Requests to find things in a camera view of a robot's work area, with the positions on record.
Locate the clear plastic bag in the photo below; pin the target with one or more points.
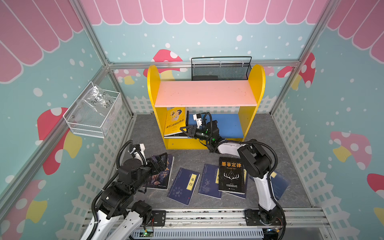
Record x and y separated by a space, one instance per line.
97 101

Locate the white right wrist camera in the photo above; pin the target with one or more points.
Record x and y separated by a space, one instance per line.
199 120

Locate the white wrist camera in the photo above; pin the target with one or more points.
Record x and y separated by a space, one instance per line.
199 120
137 151

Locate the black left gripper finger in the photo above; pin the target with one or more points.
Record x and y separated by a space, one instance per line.
163 166
161 158

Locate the navy book floral cover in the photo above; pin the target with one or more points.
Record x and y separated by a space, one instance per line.
209 185

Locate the navy book at right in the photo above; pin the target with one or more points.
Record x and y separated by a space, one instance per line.
279 184

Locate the black antler cover book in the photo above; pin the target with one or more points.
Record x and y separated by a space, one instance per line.
231 175

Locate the grey slotted cable duct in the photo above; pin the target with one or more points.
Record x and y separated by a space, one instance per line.
198 234

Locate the black wire mesh basket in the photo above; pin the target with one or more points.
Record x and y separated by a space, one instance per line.
220 68

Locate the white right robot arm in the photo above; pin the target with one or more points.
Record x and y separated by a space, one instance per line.
258 159

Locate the black wolf cover book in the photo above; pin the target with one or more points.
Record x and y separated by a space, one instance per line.
187 121

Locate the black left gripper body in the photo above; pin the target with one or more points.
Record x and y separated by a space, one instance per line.
152 168

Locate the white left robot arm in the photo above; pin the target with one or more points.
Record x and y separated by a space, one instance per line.
116 215

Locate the white wire wall basket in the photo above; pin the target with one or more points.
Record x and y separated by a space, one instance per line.
86 123

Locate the dark portrait cover book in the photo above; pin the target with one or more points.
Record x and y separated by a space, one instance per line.
161 181

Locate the navy book under black book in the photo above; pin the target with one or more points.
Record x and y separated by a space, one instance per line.
242 196

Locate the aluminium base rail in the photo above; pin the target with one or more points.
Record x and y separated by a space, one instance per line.
233 218

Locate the yellow bookshelf with coloured shelves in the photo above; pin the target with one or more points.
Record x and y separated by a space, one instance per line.
244 94

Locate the yellow cartoon cover book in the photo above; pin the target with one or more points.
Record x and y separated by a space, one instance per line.
176 119

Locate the navy book yellow label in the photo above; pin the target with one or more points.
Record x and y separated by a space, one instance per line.
183 186

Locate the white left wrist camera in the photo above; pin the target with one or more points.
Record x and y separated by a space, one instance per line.
137 151

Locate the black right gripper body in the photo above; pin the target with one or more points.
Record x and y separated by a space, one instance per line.
192 132

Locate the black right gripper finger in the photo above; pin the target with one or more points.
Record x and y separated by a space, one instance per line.
189 135
190 129

